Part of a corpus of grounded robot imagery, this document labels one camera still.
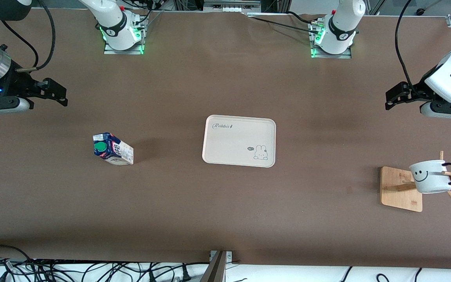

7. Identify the black table cable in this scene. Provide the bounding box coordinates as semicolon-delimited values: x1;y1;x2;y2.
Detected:
248;15;317;34
286;11;323;25

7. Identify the blue white milk carton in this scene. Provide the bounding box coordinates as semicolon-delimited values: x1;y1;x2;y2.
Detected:
93;132;134;166

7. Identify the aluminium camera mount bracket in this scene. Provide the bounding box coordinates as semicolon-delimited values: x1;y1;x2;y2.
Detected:
200;250;234;282

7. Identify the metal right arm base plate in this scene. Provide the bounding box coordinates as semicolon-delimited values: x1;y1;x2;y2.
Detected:
103;23;145;55

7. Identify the cream rabbit print tray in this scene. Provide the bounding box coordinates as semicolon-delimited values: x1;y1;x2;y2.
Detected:
202;115;276;168

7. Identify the white control box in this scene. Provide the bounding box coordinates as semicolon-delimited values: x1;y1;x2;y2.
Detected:
203;0;262;13

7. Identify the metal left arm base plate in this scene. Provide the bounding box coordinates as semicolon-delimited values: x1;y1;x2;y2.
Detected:
310;22;352;59

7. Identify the white smiley face cup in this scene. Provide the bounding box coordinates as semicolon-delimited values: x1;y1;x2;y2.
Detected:
409;160;451;194

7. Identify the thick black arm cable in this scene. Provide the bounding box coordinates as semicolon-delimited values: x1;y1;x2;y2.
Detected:
15;0;56;72

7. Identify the wooden mug stand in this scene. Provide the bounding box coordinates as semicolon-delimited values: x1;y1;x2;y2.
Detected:
381;151;451;212

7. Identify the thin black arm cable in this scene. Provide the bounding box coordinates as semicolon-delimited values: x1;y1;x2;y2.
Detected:
0;20;39;68

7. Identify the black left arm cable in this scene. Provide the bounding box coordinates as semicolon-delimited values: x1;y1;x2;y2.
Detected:
395;0;420;96

